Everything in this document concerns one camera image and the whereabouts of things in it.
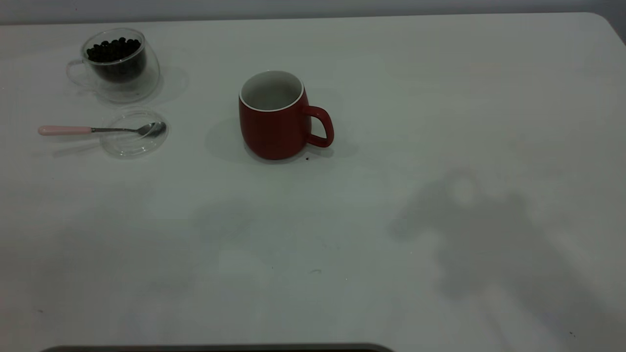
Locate red ceramic mug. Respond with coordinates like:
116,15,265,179
238,70,335,160

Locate pink handled metal spoon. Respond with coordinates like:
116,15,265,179
38,122,167,137

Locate dark coffee beans heap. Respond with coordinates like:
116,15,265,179
87,37,147,83

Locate small clear glass dish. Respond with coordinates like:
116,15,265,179
100,110,170,158

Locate clear glass handled cup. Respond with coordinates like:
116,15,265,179
66,27,161,104

